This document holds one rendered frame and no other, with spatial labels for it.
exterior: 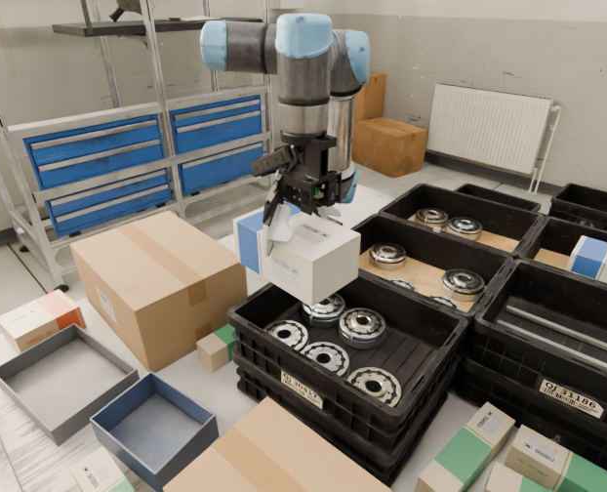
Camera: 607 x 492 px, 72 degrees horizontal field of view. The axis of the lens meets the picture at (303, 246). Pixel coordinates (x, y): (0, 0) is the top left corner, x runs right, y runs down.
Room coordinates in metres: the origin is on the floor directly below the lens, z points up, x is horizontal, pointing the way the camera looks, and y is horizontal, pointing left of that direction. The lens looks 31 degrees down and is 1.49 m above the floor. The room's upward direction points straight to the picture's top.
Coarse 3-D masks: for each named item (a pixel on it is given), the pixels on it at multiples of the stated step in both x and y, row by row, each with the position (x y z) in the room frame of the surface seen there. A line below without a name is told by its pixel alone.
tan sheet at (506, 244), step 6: (414, 216) 1.30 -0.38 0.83; (444, 228) 1.21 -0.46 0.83; (486, 234) 1.17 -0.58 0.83; (492, 234) 1.17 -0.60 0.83; (474, 240) 1.13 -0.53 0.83; (480, 240) 1.13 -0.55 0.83; (486, 240) 1.13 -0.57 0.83; (492, 240) 1.13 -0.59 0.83; (498, 240) 1.13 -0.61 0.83; (504, 240) 1.13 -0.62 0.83; (510, 240) 1.13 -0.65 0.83; (492, 246) 1.09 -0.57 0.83; (498, 246) 1.09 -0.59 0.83; (504, 246) 1.09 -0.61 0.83; (510, 246) 1.09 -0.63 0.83
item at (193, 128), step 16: (256, 96) 3.08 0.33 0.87; (176, 112) 2.63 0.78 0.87; (192, 112) 2.70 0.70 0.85; (208, 112) 2.78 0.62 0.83; (224, 112) 2.89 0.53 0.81; (240, 112) 2.98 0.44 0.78; (256, 112) 3.06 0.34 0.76; (176, 128) 2.62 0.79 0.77; (192, 128) 2.69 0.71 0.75; (208, 128) 2.79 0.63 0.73; (224, 128) 2.88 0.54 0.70; (240, 128) 2.97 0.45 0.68; (256, 128) 3.08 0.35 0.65; (176, 144) 2.61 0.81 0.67; (192, 144) 2.69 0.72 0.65; (208, 144) 2.78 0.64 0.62; (256, 144) 3.05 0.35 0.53; (192, 160) 2.69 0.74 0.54; (208, 160) 2.75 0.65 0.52; (224, 160) 2.86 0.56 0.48; (240, 160) 2.96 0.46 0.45; (192, 176) 2.67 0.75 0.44; (208, 176) 2.75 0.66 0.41; (224, 176) 2.85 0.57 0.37; (240, 176) 2.95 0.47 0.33; (192, 192) 2.66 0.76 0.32
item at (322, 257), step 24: (312, 216) 0.69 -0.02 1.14; (240, 240) 0.66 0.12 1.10; (312, 240) 0.60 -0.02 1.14; (336, 240) 0.60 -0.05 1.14; (264, 264) 0.62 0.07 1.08; (288, 264) 0.58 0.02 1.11; (312, 264) 0.54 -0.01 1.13; (336, 264) 0.58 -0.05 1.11; (288, 288) 0.58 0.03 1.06; (312, 288) 0.54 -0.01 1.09; (336, 288) 0.58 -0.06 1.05
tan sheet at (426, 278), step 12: (360, 264) 1.00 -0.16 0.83; (408, 264) 1.00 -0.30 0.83; (420, 264) 1.00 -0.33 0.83; (384, 276) 0.93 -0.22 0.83; (396, 276) 0.93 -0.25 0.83; (408, 276) 0.93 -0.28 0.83; (420, 276) 0.93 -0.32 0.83; (432, 276) 0.93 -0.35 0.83; (420, 288) 0.88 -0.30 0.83; (432, 288) 0.88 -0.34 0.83; (456, 300) 0.83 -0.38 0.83
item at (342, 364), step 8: (312, 344) 0.65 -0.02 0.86; (320, 344) 0.65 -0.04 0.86; (328, 344) 0.65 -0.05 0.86; (304, 352) 0.62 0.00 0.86; (312, 352) 0.62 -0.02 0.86; (336, 352) 0.62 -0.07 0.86; (344, 352) 0.62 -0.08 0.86; (336, 360) 0.60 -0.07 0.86; (344, 360) 0.60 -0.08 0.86; (336, 368) 0.58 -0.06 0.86; (344, 368) 0.58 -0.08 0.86
